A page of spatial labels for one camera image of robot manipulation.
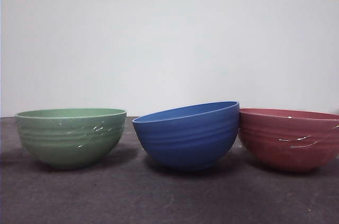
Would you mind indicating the green ribbed bowl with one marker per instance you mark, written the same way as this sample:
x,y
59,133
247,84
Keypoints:
x,y
69,139

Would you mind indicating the blue ribbed bowl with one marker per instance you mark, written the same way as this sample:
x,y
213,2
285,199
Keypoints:
x,y
188,139

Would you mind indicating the red ribbed bowl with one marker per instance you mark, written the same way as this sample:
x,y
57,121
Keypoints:
x,y
286,142

